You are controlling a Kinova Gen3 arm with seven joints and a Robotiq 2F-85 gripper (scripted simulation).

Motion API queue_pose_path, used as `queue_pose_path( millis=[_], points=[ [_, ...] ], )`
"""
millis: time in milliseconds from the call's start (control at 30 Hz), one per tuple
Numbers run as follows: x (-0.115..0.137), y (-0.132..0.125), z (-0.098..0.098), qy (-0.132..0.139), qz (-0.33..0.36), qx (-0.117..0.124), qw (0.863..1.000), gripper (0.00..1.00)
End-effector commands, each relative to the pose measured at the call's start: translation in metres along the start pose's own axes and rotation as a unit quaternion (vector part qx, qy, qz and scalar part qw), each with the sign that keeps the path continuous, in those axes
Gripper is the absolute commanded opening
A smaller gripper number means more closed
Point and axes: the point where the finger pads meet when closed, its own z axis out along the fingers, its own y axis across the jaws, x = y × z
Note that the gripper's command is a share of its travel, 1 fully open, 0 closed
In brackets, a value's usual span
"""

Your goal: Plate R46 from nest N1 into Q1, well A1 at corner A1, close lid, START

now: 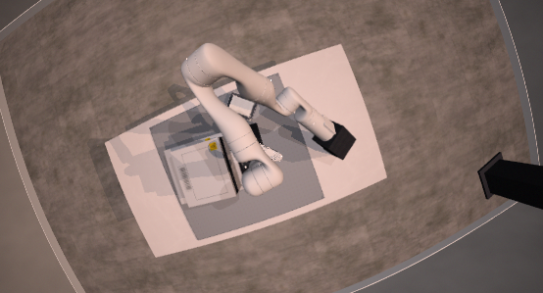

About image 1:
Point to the dark grey benchtop machine with lid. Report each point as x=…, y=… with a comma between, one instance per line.
x=205, y=171

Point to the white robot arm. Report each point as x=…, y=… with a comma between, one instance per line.
x=208, y=64

